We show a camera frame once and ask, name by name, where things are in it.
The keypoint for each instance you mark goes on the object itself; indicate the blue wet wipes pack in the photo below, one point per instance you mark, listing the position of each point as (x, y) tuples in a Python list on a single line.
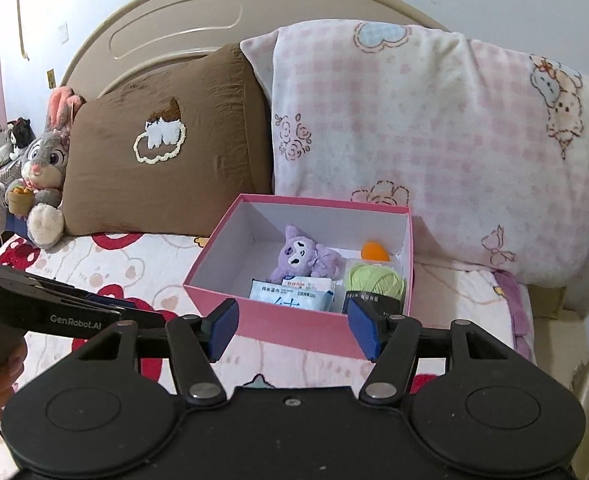
[(289, 297)]

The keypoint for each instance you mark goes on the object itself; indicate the purple plush toy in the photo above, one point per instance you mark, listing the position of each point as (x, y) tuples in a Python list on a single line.
[(299, 252)]

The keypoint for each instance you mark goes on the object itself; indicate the orange makeup sponge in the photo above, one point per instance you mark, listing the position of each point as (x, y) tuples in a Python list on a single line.
[(374, 251)]

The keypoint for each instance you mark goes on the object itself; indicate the grey bunny plush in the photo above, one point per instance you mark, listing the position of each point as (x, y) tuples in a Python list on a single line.
[(44, 155)]

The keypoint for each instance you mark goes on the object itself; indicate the lilac bed sheet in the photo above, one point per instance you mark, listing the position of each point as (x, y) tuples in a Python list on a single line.
[(516, 310)]

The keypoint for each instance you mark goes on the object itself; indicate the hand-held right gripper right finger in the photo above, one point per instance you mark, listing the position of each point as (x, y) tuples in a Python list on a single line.
[(362, 330)]

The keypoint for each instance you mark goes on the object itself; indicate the yellow wall socket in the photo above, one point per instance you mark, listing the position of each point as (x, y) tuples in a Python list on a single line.
[(51, 79)]

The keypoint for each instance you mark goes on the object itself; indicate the white wall switch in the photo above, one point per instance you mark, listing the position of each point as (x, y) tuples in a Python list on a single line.
[(63, 33)]

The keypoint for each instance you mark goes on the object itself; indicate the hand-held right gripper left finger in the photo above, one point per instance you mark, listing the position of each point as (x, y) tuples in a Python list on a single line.
[(224, 325)]

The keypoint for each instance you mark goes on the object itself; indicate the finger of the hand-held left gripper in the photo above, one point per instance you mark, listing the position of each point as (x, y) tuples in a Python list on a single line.
[(89, 294), (142, 320)]

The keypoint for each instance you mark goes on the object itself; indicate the beige bed headboard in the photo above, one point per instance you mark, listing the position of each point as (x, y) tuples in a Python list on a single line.
[(174, 25)]

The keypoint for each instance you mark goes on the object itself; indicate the red bear printed blanket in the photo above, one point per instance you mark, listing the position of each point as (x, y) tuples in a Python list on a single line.
[(124, 265)]

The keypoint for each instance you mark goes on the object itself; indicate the pink floral pillow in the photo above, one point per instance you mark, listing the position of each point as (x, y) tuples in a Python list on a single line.
[(424, 135)]

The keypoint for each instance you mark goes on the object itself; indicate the green yarn ball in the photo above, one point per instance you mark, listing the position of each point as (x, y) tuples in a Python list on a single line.
[(374, 280)]

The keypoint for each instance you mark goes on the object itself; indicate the pink cardboard box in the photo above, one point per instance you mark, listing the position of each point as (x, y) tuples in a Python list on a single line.
[(284, 325)]

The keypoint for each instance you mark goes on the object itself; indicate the small white wipes pack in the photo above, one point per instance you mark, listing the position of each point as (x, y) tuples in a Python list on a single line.
[(307, 282)]

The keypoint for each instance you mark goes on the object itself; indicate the black and white plush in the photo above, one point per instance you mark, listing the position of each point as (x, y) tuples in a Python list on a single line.
[(22, 135)]

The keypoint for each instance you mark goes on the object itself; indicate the brown pillow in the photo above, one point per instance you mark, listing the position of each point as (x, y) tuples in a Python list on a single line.
[(199, 160)]

